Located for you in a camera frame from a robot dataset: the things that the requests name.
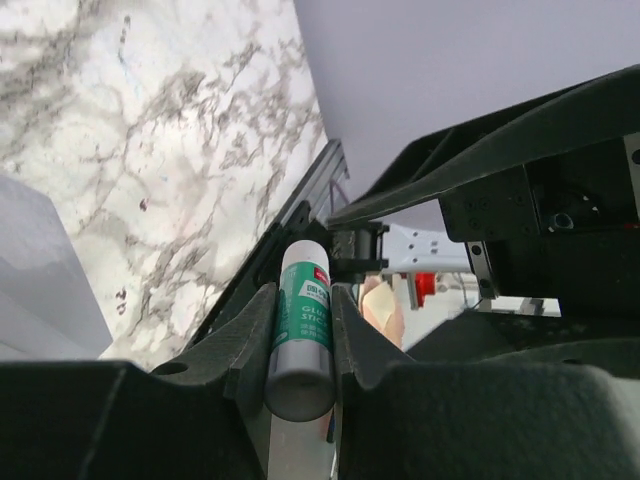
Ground green white glue stick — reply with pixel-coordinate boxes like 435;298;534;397
264;240;335;422

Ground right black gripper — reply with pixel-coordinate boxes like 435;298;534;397
329;66;639;319

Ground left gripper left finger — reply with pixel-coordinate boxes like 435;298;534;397
1;284;278;479

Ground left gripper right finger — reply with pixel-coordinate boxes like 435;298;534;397
332;286;639;479

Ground grey translucent envelope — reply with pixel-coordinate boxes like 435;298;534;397
1;176;112;361

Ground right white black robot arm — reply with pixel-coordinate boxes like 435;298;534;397
330;66;639;319

